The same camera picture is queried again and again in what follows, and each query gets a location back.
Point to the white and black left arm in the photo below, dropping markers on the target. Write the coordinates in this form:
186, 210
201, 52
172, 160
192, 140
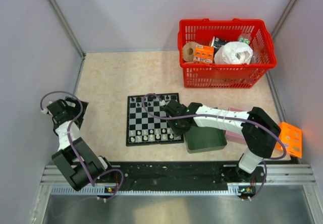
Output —
73, 152

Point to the green patterned packet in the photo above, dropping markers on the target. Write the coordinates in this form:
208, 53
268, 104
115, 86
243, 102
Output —
245, 38

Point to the dark snack packet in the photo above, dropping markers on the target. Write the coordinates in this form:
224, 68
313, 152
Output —
217, 43

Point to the black and grey chessboard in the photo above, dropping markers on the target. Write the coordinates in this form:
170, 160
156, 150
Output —
143, 129

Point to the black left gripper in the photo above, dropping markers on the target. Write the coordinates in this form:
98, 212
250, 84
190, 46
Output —
76, 108

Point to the orange carton box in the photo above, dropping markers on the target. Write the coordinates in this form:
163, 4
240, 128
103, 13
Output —
291, 137

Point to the brown tape roll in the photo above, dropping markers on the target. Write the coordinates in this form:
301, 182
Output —
188, 51

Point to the aluminium frame rail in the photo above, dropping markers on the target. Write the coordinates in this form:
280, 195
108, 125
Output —
66, 27

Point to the pink plastic box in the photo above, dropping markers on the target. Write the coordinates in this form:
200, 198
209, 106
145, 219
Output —
233, 137

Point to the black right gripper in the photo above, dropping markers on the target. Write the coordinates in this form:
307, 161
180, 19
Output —
178, 131

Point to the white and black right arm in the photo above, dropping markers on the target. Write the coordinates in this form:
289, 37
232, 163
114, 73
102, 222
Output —
257, 128

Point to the white plastic bag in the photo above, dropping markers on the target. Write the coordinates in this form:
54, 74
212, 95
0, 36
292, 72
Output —
234, 53

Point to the orange box in basket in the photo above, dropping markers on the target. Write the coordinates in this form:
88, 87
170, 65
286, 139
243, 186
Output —
203, 54

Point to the green plastic tray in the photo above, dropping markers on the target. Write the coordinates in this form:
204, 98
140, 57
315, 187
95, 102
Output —
203, 139

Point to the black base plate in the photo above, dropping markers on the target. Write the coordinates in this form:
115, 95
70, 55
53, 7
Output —
184, 175

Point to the red plastic shopping basket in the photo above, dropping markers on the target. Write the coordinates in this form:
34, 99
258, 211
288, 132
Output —
215, 75

